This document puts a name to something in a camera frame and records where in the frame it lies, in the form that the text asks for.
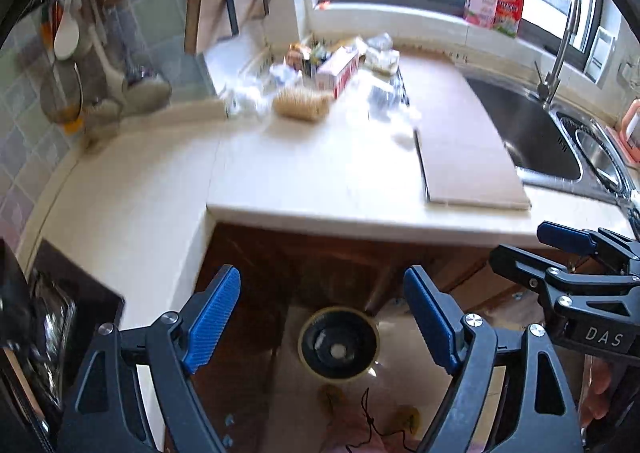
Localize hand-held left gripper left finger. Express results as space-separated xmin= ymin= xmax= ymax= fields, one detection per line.
xmin=57 ymin=264 xmax=242 ymax=453

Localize metal ladle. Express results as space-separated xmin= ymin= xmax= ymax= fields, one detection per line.
xmin=121 ymin=67 xmax=174 ymax=117

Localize white spoon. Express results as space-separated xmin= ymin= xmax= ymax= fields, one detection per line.
xmin=52 ymin=0 xmax=81 ymax=61

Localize beige textured roll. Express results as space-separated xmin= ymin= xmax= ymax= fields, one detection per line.
xmin=272 ymin=86 xmax=332 ymax=124

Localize pink white box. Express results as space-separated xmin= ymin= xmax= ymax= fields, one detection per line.
xmin=314 ymin=46 xmax=362 ymax=100

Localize yellow snack packets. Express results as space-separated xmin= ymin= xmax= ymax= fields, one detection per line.
xmin=331 ymin=36 xmax=369 ymax=58

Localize clear plastic bag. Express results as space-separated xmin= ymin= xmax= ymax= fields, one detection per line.
xmin=367 ymin=80 xmax=410 ymax=120

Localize crumpled white paper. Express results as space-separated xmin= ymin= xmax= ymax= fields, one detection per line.
xmin=220 ymin=78 xmax=273 ymax=119

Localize black gas stove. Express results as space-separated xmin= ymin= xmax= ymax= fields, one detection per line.
xmin=0 ymin=238 xmax=126 ymax=453

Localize brown wooden cabinet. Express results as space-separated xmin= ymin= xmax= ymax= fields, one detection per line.
xmin=190 ymin=220 xmax=601 ymax=334

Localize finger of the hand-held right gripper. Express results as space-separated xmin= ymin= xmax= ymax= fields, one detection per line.
xmin=488 ymin=243 xmax=640 ymax=321
xmin=537 ymin=220 xmax=640 ymax=279

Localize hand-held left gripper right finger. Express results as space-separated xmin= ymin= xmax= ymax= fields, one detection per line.
xmin=402 ymin=265 xmax=586 ymax=453

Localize white plastic rack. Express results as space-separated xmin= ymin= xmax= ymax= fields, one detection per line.
xmin=585 ymin=26 xmax=617 ymax=84

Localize metal faucet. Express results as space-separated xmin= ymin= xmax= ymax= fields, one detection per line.
xmin=534 ymin=0 xmax=583 ymax=107

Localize stainless steel sink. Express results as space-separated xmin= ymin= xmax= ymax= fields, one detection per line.
xmin=460 ymin=73 xmax=640 ymax=206

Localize white crumpled wrapper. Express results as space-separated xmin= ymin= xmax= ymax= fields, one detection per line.
xmin=270 ymin=62 xmax=304 ymax=89

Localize pink plastic holder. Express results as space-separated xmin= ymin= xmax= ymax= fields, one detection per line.
xmin=617 ymin=100 xmax=640 ymax=157

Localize black cable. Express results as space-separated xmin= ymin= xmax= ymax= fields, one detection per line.
xmin=344 ymin=387 xmax=403 ymax=452

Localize person's right hand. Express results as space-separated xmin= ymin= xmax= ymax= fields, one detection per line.
xmin=579 ymin=357 xmax=614 ymax=435

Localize metal skimmer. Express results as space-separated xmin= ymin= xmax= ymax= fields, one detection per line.
xmin=41 ymin=62 xmax=84 ymax=127

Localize clear plastic wrap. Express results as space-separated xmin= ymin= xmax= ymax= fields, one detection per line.
xmin=366 ymin=32 xmax=401 ymax=75

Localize round trash bin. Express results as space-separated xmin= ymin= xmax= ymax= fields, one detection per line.
xmin=298 ymin=305 xmax=381 ymax=381

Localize brown cardboard sheet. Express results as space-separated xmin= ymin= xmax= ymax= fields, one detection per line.
xmin=400 ymin=53 xmax=532 ymax=211

